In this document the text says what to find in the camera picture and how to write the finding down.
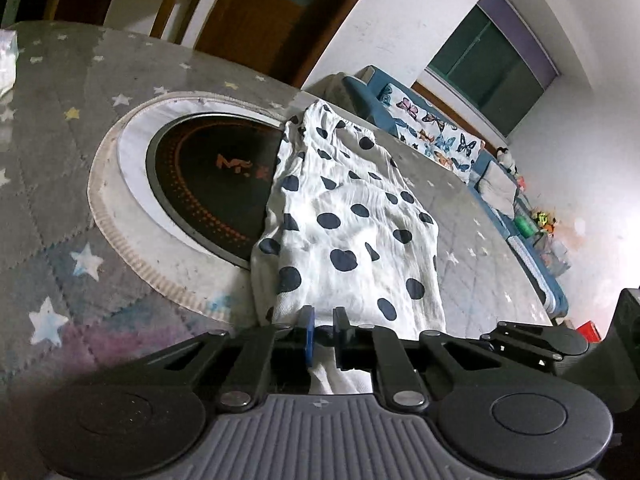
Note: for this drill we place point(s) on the green framed window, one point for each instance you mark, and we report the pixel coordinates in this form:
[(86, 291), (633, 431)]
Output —
[(480, 65)]

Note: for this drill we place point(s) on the grey star print table mat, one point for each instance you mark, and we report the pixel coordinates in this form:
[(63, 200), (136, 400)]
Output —
[(60, 170)]

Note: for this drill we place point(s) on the white polka dot pants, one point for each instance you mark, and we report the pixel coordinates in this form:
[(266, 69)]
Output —
[(350, 220)]

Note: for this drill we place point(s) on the beige pillow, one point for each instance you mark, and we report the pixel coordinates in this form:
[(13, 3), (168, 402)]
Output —
[(500, 187)]

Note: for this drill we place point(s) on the brown wooden door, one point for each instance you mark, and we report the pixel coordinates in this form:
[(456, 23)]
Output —
[(280, 15)]

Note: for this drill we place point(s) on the red box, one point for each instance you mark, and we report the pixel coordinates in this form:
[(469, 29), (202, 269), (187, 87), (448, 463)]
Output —
[(589, 331)]

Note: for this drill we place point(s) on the pile of colourful toys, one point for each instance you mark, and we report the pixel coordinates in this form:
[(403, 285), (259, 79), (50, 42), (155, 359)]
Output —
[(544, 221)]

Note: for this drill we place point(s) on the black and white plush toy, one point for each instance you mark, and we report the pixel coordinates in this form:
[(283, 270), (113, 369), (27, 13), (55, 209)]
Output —
[(506, 157)]

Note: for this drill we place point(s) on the blue sofa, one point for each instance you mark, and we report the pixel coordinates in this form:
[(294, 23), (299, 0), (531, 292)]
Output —
[(530, 255)]

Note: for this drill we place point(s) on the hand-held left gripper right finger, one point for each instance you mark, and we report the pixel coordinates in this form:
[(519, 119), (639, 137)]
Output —
[(342, 332)]

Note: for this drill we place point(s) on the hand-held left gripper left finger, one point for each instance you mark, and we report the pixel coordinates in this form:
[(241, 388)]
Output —
[(307, 332)]

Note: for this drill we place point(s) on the round black induction cooktop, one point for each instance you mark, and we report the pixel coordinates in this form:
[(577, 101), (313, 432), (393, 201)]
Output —
[(210, 185)]

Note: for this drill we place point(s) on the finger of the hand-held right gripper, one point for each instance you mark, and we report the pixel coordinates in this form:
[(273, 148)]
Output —
[(540, 342)]

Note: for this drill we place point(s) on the butterfly print pillow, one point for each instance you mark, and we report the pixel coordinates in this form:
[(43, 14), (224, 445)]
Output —
[(407, 117), (457, 152)]

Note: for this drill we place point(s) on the purple window blind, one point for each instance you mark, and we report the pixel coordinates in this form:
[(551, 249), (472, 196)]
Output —
[(525, 30)]

